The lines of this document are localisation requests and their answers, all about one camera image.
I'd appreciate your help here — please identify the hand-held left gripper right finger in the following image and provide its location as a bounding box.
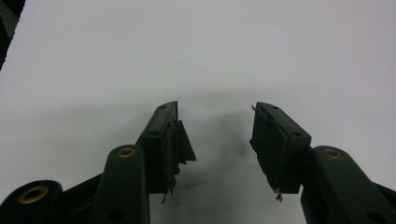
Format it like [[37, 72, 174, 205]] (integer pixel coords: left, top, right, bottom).
[[249, 101, 313, 203]]

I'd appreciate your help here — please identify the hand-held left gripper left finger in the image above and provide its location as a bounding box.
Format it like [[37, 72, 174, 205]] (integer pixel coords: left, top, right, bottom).
[[135, 100, 197, 203]]

